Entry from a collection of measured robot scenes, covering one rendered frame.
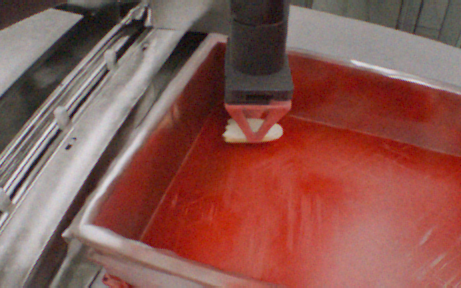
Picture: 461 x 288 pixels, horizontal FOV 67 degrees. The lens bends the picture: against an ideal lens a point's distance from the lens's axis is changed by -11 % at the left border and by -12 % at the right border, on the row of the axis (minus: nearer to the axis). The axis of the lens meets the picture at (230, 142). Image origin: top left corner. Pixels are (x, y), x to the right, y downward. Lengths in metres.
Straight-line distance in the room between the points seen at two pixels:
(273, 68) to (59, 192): 0.26
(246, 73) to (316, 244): 0.19
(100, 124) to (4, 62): 0.21
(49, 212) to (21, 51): 0.31
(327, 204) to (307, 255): 0.07
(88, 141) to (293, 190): 0.24
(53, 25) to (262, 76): 0.42
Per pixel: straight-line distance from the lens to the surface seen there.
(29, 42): 0.66
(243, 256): 0.40
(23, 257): 0.40
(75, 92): 0.58
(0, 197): 0.46
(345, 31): 0.78
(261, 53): 0.38
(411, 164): 0.52
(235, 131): 0.46
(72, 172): 0.45
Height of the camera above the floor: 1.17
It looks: 45 degrees down
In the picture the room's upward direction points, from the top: straight up
